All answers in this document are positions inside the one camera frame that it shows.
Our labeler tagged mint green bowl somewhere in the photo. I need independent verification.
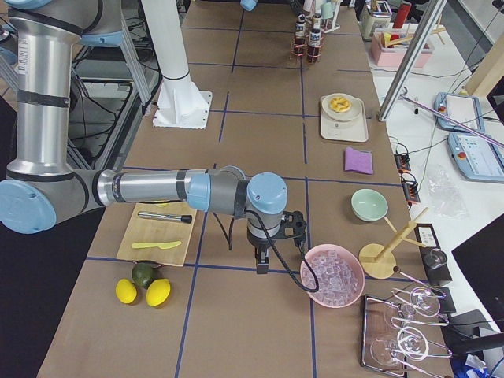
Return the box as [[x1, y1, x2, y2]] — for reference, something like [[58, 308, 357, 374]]
[[350, 188, 388, 222]]

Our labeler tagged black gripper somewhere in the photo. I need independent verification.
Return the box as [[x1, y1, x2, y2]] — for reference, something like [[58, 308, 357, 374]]
[[254, 248, 269, 274]]

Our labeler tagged pink bowl of ice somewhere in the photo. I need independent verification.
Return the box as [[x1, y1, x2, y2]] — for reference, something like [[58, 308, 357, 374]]
[[300, 244, 365, 309]]

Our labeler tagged yellow plastic knife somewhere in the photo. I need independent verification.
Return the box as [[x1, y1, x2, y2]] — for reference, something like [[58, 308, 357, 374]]
[[131, 241, 182, 250]]

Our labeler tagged dark green avocado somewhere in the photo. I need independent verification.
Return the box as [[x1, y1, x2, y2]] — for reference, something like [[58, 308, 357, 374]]
[[132, 262, 156, 289]]

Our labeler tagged pink storage box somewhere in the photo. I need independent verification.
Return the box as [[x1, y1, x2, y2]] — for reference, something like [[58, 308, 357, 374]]
[[371, 31, 434, 68]]

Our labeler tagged teach pendant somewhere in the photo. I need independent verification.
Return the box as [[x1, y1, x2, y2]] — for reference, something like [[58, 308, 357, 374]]
[[434, 92, 485, 132], [447, 132, 503, 183]]

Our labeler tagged black tray with glasses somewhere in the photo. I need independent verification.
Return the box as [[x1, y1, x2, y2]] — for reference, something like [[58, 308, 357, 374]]
[[360, 295, 407, 377]]

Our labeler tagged clear plastic bag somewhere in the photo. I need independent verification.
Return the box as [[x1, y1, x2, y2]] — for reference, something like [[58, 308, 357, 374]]
[[426, 165, 469, 219]]

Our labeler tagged tea bottle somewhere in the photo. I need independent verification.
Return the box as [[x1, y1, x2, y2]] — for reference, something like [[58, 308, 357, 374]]
[[306, 13, 322, 63], [291, 14, 306, 57]]

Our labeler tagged steel muddler black tip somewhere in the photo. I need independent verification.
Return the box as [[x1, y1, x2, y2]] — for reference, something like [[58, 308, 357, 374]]
[[137, 211, 193, 224]]

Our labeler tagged wooden cutting board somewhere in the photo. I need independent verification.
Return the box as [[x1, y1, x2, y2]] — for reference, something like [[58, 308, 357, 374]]
[[117, 202, 197, 266]]

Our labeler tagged glazed twisted donut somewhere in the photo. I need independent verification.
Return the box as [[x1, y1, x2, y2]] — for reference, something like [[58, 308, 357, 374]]
[[329, 96, 352, 113]]

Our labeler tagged whole lemon left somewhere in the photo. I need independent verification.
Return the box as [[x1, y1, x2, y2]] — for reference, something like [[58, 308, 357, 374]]
[[115, 279, 138, 304]]

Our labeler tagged beige tray with bunny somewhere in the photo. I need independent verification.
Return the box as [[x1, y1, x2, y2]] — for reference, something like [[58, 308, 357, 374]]
[[320, 96, 369, 143]]

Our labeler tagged whole lemon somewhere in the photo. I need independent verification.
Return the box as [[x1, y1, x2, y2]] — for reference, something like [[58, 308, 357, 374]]
[[115, 279, 138, 304], [146, 279, 171, 307]]

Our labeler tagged copper wire bottle rack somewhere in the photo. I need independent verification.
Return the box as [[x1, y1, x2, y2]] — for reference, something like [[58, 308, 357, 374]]
[[291, 23, 322, 64]]

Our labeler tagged metal reacher grabber tool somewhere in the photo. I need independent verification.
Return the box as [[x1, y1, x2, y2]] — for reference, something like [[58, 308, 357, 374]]
[[398, 93, 504, 148]]

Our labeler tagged whole lemon right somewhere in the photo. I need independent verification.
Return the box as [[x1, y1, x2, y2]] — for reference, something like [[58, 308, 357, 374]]
[[146, 279, 171, 307]]

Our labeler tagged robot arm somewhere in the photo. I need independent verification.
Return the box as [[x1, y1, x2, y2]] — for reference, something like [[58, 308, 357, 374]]
[[1, 1, 287, 274]]

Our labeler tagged small steel cup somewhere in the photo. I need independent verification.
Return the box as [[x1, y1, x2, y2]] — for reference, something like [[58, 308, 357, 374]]
[[424, 248, 447, 269]]

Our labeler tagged wooden cup tree stand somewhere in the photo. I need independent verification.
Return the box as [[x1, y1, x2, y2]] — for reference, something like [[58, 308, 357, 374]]
[[358, 207, 428, 279]]

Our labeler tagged teach pendant near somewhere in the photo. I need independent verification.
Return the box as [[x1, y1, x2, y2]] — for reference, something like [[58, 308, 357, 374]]
[[447, 132, 503, 183]]

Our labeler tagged purple folded cloth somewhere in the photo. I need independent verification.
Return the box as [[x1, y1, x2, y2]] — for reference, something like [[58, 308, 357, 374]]
[[343, 146, 373, 175]]

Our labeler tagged aluminium frame post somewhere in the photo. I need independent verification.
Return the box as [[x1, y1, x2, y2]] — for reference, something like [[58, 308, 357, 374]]
[[377, 0, 447, 121]]

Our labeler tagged beige round plate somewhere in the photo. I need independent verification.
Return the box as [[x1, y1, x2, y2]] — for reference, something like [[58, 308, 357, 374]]
[[321, 93, 364, 121]]

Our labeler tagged teach pendant far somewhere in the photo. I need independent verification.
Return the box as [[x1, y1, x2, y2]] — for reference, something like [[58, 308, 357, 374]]
[[434, 92, 485, 132]]

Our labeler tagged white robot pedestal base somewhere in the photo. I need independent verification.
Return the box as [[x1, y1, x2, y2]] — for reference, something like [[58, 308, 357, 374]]
[[142, 0, 213, 129]]

